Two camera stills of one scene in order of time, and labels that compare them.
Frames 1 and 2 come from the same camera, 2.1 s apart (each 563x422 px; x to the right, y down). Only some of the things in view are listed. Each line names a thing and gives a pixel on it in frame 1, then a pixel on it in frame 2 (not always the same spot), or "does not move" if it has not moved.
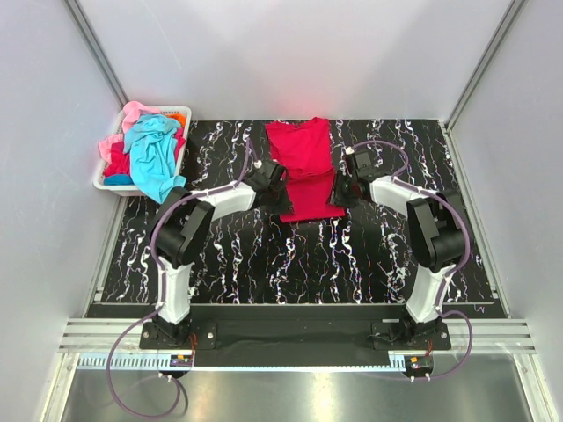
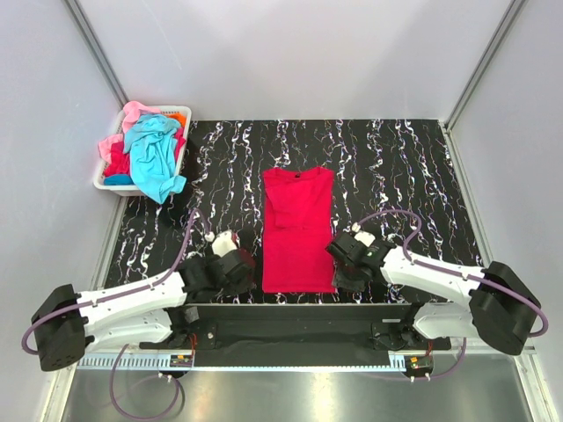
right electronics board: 420,362 does not move
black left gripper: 286,206 -> 245,284
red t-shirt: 302,150 -> 298,204
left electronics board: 180,360 does not move
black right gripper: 337,197 -> 339,280
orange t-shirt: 179,117 does not move
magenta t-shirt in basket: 119,162 does not move
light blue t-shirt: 151,141 does not move
